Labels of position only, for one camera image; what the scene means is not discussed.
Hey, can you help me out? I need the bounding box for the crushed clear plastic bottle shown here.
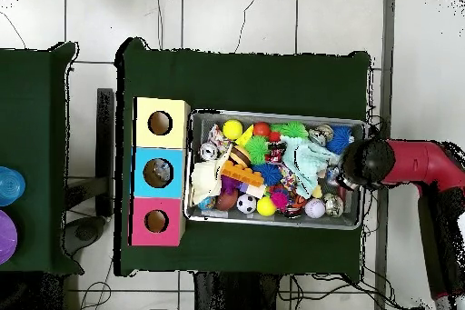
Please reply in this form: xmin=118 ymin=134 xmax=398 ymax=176
xmin=155 ymin=159 xmax=173 ymax=180
xmin=324 ymin=165 xmax=343 ymax=188

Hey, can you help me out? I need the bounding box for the shallow mesh bin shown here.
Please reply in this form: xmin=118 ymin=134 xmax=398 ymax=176
xmin=183 ymin=107 xmax=368 ymax=231

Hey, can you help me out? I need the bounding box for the toy hamburger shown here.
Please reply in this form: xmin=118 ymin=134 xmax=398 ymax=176
xmin=229 ymin=145 xmax=252 ymax=169

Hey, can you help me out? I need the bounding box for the orange toy building block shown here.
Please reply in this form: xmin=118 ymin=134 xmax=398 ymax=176
xmin=220 ymin=158 xmax=265 ymax=187

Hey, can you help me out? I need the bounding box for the green spiky ball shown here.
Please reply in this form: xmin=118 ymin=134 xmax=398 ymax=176
xmin=243 ymin=135 xmax=270 ymax=165

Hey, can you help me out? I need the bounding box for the yellow ball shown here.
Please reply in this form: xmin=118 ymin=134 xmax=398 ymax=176
xmin=222 ymin=119 xmax=243 ymax=141

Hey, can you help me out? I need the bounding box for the cream cloth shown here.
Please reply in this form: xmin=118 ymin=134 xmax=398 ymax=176
xmin=191 ymin=145 xmax=232 ymax=206

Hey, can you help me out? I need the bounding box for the small soccer ball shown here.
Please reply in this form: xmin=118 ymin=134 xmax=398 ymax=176
xmin=236 ymin=193 xmax=258 ymax=215

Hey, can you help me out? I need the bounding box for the mint green cloth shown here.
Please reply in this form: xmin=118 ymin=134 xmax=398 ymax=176
xmin=280 ymin=135 xmax=341 ymax=199

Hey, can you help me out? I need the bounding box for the dark green tablecloth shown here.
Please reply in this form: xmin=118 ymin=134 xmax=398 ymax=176
xmin=114 ymin=36 xmax=371 ymax=282
xmin=0 ymin=41 xmax=84 ymax=275

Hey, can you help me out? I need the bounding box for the white baseball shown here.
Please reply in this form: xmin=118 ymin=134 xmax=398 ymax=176
xmin=303 ymin=197 xmax=327 ymax=219

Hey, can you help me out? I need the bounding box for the large blue spiky ball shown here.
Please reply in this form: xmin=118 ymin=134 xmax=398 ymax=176
xmin=325 ymin=125 xmax=355 ymax=155

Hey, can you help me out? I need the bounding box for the blue plastic lid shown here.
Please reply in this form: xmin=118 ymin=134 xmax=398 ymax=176
xmin=0 ymin=165 xmax=26 ymax=206

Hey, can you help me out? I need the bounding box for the purple plastic lid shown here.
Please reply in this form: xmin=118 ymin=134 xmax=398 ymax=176
xmin=0 ymin=209 xmax=18 ymax=265

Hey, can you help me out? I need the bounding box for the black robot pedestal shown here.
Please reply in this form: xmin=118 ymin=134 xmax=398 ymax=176
xmin=192 ymin=271 xmax=292 ymax=310

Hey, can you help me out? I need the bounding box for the thin black cable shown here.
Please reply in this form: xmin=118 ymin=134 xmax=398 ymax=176
xmin=78 ymin=258 xmax=113 ymax=310

